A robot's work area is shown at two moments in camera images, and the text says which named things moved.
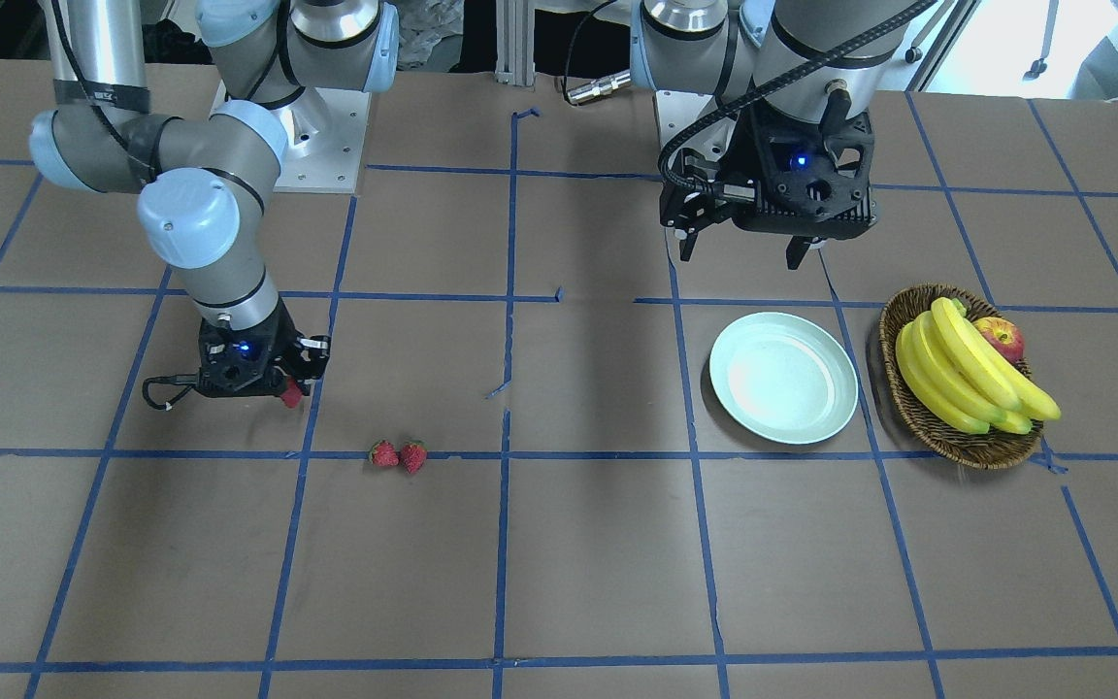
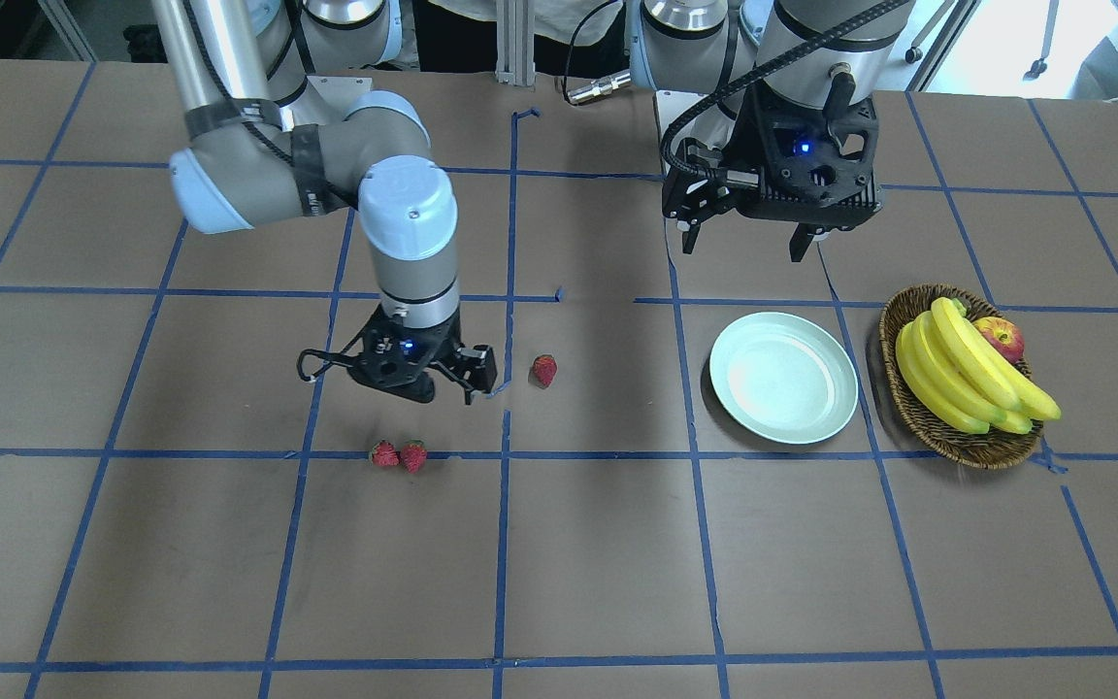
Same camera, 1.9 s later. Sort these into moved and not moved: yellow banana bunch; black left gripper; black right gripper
Moved: black right gripper
Not moved: black left gripper; yellow banana bunch
